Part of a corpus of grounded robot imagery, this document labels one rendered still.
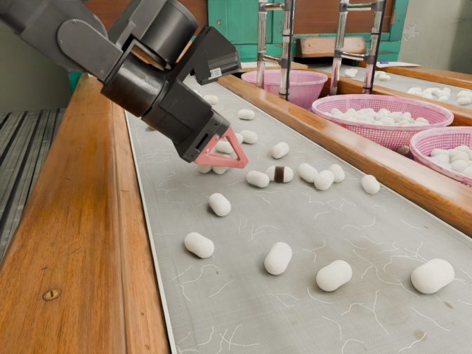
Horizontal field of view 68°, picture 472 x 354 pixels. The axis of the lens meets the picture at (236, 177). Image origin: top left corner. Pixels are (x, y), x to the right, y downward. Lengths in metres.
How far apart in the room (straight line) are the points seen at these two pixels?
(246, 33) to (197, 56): 1.01
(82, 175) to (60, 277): 0.19
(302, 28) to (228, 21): 0.31
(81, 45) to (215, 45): 0.14
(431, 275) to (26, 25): 0.39
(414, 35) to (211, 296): 3.06
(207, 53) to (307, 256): 0.24
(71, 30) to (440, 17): 3.21
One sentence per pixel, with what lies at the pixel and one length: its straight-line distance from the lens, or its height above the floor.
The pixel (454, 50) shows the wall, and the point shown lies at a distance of 3.63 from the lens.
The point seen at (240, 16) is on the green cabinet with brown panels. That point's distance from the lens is 1.40.
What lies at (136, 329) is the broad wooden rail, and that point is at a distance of 0.25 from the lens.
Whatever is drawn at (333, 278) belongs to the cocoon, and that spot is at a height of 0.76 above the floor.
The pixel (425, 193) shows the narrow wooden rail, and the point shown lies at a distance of 0.44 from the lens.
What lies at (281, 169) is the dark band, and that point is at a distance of 0.45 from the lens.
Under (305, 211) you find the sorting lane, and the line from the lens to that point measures 0.40.
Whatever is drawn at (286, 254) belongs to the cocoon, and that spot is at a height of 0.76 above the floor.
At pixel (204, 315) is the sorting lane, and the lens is 0.28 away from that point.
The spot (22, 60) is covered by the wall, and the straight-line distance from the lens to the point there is 2.19.
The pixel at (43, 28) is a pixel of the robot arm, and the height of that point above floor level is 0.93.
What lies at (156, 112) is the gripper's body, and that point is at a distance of 0.40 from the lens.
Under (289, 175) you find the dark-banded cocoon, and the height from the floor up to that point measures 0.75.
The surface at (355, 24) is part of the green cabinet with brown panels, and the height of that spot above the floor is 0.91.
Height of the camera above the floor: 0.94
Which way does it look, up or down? 25 degrees down
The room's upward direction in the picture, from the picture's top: straight up
